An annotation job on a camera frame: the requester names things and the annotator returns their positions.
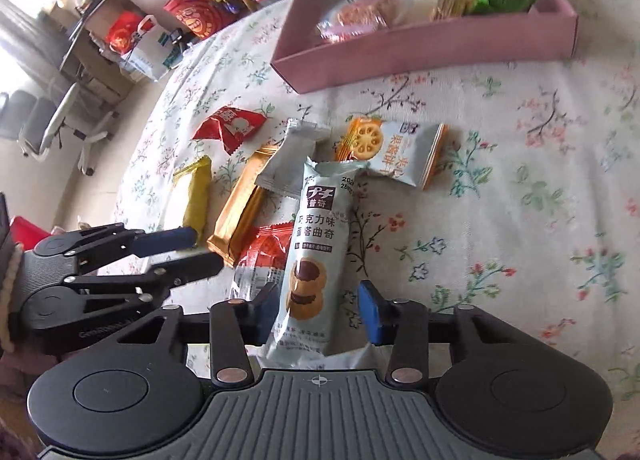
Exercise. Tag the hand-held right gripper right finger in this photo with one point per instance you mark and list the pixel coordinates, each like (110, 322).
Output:
(372, 312)

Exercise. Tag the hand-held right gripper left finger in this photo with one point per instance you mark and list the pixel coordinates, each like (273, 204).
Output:
(265, 305)

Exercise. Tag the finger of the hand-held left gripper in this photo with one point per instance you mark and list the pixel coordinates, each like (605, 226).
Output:
(172, 239)
(200, 264)

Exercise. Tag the yellow snack packet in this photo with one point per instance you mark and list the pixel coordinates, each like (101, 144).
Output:
(195, 200)

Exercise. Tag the orange gold wafer packet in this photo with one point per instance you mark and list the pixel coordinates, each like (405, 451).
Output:
(240, 215)

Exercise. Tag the grey cookie packet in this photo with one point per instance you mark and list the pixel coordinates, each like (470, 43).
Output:
(315, 240)

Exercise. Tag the silver snack packet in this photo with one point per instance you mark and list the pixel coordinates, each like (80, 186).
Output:
(290, 160)

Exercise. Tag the orange lotus biscuit packet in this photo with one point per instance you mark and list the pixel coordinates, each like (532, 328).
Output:
(395, 150)

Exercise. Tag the pink cardboard box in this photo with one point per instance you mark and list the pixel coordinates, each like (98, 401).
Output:
(400, 58)

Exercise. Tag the pink round cake packet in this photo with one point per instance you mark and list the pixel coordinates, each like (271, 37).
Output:
(365, 13)

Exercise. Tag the red label snack packet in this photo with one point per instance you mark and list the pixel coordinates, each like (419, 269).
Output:
(265, 250)

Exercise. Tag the red object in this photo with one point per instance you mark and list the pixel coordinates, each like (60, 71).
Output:
(30, 230)

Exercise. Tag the grey office chair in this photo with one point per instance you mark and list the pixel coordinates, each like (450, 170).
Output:
(35, 130)

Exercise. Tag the white red shopping bag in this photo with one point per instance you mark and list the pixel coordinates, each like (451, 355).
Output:
(145, 55)

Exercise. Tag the red round gift bag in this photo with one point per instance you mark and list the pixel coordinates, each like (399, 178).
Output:
(200, 18)

